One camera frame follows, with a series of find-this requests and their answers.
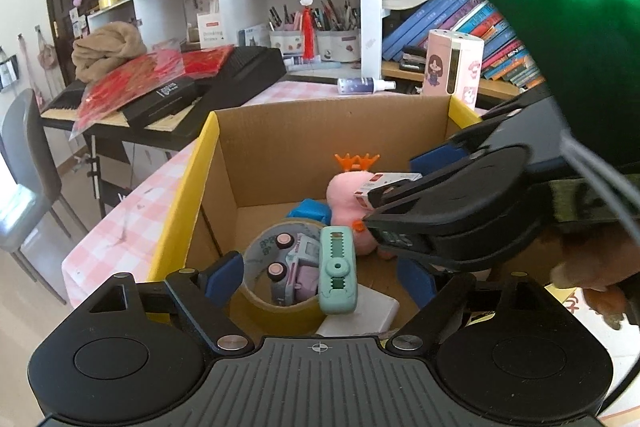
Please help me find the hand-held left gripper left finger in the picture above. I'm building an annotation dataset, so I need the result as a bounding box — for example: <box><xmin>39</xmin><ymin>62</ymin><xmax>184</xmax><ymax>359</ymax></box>
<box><xmin>62</xmin><ymin>251</ymin><xmax>253</xmax><ymax>356</ymax></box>

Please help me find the grey chair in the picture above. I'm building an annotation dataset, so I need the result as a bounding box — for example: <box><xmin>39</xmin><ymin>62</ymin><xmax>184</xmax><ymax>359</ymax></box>
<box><xmin>0</xmin><ymin>89</ymin><xmax>88</xmax><ymax>305</ymax></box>

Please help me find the yellow tape roll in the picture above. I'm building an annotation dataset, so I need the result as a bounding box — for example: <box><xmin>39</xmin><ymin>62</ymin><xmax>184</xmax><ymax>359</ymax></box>
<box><xmin>235</xmin><ymin>217</ymin><xmax>331</xmax><ymax>338</ymax></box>

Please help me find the hanging pink bag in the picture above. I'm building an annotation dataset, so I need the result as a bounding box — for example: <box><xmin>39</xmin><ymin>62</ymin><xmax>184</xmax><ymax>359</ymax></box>
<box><xmin>36</xmin><ymin>26</ymin><xmax>58</xmax><ymax>70</ymax></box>

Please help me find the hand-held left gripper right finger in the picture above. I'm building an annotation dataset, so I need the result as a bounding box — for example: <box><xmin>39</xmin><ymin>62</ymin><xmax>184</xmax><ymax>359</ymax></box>
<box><xmin>385</xmin><ymin>257</ymin><xmax>576</xmax><ymax>356</ymax></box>

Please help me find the olive green strap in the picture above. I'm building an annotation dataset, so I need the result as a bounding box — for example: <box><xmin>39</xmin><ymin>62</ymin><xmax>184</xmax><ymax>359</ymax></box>
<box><xmin>542</xmin><ymin>176</ymin><xmax>640</xmax><ymax>228</ymax></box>

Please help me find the grey cable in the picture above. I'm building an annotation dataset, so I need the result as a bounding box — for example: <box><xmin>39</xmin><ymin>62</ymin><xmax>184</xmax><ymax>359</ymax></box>
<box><xmin>562</xmin><ymin>136</ymin><xmax>640</xmax><ymax>218</ymax></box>
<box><xmin>565</xmin><ymin>142</ymin><xmax>632</xmax><ymax>233</ymax></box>

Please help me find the orange hair claw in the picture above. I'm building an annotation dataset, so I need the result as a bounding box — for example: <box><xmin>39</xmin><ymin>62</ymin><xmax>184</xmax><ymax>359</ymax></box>
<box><xmin>334</xmin><ymin>152</ymin><xmax>382</xmax><ymax>171</ymax></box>

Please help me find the large red paper decoration pack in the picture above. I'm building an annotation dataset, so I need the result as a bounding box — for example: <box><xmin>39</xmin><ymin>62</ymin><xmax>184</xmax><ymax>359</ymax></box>
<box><xmin>70</xmin><ymin>54</ymin><xmax>187</xmax><ymax>140</ymax></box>

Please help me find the pink plush duck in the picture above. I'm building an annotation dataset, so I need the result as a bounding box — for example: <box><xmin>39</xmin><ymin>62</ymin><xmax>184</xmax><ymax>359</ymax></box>
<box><xmin>326</xmin><ymin>169</ymin><xmax>401</xmax><ymax>260</ymax></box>

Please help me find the black keyboard stand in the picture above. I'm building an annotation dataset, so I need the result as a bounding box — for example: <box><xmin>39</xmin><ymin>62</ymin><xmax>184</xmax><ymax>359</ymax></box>
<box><xmin>80</xmin><ymin>134</ymin><xmax>138</xmax><ymax>220</ymax></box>

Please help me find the bunch of pens and pencils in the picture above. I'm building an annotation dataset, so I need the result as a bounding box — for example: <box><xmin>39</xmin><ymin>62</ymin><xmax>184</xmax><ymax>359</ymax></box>
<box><xmin>267</xmin><ymin>0</ymin><xmax>361</xmax><ymax>32</ymax></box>

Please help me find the red tassel ornament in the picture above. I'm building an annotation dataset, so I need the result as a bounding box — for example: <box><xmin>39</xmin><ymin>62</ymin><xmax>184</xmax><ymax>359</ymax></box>
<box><xmin>299</xmin><ymin>0</ymin><xmax>319</xmax><ymax>60</ymax></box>

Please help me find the white desk pen holder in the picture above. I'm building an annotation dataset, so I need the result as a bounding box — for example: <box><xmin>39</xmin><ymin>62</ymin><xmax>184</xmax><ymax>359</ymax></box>
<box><xmin>270</xmin><ymin>29</ymin><xmax>304</xmax><ymax>55</ymax></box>
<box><xmin>317</xmin><ymin>29</ymin><xmax>361</xmax><ymax>62</ymax></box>

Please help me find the pink cartoon tissue box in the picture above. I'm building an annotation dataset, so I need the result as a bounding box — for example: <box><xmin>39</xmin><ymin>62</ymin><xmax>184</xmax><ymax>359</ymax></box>
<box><xmin>420</xmin><ymin>29</ymin><xmax>485</xmax><ymax>110</ymax></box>

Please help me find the blue block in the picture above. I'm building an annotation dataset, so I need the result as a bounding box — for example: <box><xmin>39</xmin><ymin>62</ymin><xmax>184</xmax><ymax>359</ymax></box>
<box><xmin>287</xmin><ymin>198</ymin><xmax>332</xmax><ymax>225</ymax></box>

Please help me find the lilac toy car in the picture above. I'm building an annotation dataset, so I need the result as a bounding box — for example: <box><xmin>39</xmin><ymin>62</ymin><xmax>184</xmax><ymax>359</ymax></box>
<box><xmin>260</xmin><ymin>232</ymin><xmax>326</xmax><ymax>308</ymax></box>

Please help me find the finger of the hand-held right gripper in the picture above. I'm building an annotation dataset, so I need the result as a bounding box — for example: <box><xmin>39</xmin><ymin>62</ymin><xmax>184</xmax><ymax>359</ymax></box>
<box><xmin>410</xmin><ymin>86</ymin><xmax>557</xmax><ymax>175</ymax></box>
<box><xmin>361</xmin><ymin>146</ymin><xmax>501</xmax><ymax>235</ymax></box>

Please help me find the yellow cardboard box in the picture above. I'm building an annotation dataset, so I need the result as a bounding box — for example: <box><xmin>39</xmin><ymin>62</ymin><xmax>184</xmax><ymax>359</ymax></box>
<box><xmin>152</xmin><ymin>94</ymin><xmax>501</xmax><ymax>343</ymax></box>

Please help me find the row of blue-spined books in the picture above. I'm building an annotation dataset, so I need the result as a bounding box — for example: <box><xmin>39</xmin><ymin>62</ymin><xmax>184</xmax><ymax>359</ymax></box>
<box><xmin>382</xmin><ymin>0</ymin><xmax>548</xmax><ymax>88</ymax></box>

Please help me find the person's right hand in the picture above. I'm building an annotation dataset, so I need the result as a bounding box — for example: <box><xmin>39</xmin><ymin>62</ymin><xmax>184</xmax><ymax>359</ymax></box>
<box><xmin>542</xmin><ymin>227</ymin><xmax>640</xmax><ymax>294</ymax></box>

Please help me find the white box red label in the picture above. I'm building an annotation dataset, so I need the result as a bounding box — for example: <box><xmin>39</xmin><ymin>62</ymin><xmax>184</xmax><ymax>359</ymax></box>
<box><xmin>196</xmin><ymin>12</ymin><xmax>223</xmax><ymax>48</ymax></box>

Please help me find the white wooden bookshelf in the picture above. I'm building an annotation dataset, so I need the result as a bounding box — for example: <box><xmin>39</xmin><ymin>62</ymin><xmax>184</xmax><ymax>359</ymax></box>
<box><xmin>87</xmin><ymin>0</ymin><xmax>551</xmax><ymax>98</ymax></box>

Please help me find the mint green utility knife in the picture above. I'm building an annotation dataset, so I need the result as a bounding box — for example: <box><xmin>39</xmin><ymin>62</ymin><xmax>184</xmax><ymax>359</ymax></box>
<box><xmin>318</xmin><ymin>225</ymin><xmax>359</xmax><ymax>315</ymax></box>

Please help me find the small red paper decoration pack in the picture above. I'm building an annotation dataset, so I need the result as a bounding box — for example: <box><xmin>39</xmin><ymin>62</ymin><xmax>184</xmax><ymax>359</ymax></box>
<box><xmin>180</xmin><ymin>47</ymin><xmax>236</xmax><ymax>75</ymax></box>

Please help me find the hanging dark-trim tote bag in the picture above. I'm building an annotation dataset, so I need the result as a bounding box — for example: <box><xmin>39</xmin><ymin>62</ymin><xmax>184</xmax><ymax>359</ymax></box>
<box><xmin>0</xmin><ymin>48</ymin><xmax>18</xmax><ymax>92</ymax></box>

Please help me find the brown cloth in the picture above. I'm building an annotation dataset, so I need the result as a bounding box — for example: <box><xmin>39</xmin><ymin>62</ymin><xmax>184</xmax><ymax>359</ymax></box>
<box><xmin>71</xmin><ymin>21</ymin><xmax>148</xmax><ymax>82</ymax></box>

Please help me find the black flat box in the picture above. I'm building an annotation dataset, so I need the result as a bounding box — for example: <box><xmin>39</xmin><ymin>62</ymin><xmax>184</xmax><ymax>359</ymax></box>
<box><xmin>122</xmin><ymin>77</ymin><xmax>198</xmax><ymax>128</ymax></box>

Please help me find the black electronic keyboard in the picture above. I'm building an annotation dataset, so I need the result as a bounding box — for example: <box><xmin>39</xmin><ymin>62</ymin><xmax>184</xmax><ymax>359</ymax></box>
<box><xmin>40</xmin><ymin>47</ymin><xmax>287</xmax><ymax>142</ymax></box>

